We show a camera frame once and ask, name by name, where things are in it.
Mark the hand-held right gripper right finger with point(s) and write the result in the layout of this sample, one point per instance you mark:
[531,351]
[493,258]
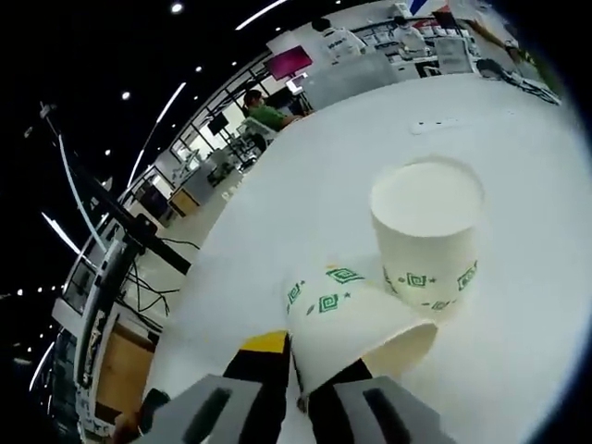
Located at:
[370,416]

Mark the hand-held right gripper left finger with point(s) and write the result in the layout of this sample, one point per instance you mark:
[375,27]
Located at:
[222,411]

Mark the green print paper cup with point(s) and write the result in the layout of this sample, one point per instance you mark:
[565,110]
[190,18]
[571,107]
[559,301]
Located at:
[347,333]
[425,250]

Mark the wooden cabinet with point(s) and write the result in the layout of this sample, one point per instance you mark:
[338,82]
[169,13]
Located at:
[184,202]
[125,365]

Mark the white stand column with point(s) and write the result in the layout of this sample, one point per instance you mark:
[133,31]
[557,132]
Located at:
[104,305]

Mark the black tripod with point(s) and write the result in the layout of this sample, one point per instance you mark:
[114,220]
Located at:
[115,208]

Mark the white table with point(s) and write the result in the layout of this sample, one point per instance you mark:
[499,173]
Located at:
[324,185]

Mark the white office chair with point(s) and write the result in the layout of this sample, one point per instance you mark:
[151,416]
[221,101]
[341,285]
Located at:
[259,131]

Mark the black monitor on stand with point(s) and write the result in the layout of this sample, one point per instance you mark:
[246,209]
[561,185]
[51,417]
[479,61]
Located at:
[218,122]

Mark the small white monitor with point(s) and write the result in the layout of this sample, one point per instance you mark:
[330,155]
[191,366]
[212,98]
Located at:
[297,82]

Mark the pink monitor screen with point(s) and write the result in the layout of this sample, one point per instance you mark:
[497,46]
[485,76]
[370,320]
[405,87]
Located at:
[291,62]

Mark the grey office chair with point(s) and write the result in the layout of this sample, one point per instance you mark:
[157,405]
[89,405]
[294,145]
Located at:
[455,55]

